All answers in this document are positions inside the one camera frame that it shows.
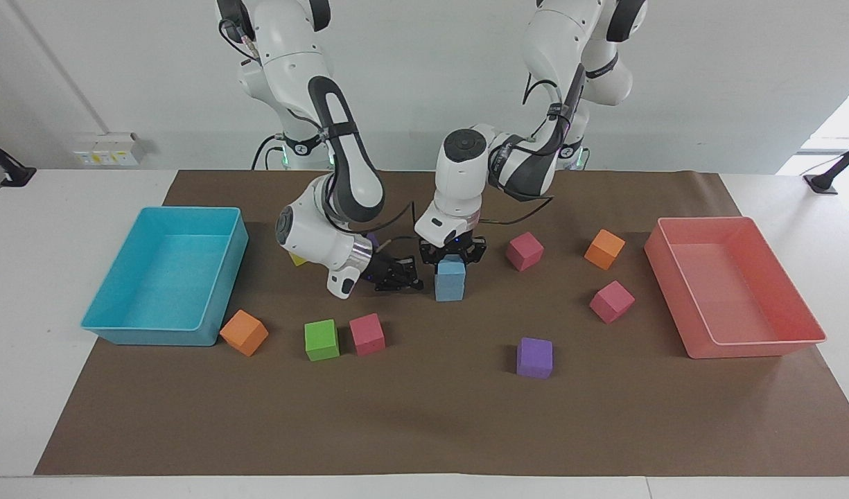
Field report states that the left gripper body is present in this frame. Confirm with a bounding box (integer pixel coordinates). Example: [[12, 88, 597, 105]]
[[426, 234, 483, 258]]

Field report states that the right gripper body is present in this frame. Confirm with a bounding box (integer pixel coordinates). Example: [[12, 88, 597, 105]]
[[360, 251, 397, 292]]

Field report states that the pink foam block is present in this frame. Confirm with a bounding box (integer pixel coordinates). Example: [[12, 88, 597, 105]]
[[349, 313, 386, 357], [505, 231, 545, 272], [589, 280, 636, 325]]

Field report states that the green foam block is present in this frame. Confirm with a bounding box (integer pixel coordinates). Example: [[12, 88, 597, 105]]
[[304, 319, 341, 362]]

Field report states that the orange foam block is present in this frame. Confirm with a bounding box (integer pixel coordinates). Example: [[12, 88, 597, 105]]
[[219, 309, 270, 358], [584, 229, 627, 271]]

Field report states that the blue plastic bin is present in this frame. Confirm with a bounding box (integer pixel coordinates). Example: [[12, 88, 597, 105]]
[[80, 206, 250, 347]]

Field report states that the pink plastic bin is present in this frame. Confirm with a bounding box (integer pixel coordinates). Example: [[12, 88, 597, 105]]
[[643, 216, 828, 360]]

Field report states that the black stand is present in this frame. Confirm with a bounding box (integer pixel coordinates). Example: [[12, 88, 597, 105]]
[[803, 136, 849, 195], [0, 132, 37, 189]]

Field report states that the black cable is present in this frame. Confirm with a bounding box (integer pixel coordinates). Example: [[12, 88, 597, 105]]
[[478, 196, 554, 227], [355, 200, 419, 241]]

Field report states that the white wall socket box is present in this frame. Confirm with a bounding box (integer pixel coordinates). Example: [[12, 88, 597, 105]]
[[73, 132, 146, 168]]

